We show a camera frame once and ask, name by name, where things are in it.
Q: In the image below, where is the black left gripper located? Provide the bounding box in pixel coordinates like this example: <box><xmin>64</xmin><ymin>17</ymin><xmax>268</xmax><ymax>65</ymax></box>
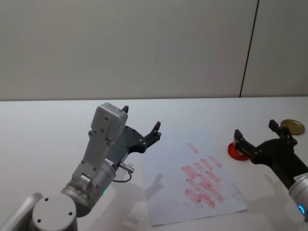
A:
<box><xmin>105</xmin><ymin>105</ymin><xmax>162</xmax><ymax>169</ymax></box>

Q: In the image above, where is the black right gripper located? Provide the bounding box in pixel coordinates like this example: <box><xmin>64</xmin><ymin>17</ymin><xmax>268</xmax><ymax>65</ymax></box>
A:
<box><xmin>233</xmin><ymin>119</ymin><xmax>308</xmax><ymax>191</ymax></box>

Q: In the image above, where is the round gold lid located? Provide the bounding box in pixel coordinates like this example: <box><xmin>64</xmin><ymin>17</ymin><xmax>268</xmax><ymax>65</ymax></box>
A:
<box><xmin>281</xmin><ymin>118</ymin><xmax>305</xmax><ymax>136</ymax></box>

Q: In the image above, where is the round red ink pad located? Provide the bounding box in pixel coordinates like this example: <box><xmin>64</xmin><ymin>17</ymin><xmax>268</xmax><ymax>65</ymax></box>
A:
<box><xmin>227</xmin><ymin>142</ymin><xmax>252</xmax><ymax>162</ymax></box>

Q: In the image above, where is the white paper with red stamps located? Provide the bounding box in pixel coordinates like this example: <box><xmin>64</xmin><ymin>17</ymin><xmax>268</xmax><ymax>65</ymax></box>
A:
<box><xmin>139</xmin><ymin>125</ymin><xmax>248</xmax><ymax>227</ymax></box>

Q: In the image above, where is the thin dark cable silver plug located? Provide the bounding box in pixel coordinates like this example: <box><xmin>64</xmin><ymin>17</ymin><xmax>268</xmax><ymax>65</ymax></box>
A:
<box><xmin>111</xmin><ymin>162</ymin><xmax>135</xmax><ymax>183</ymax></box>

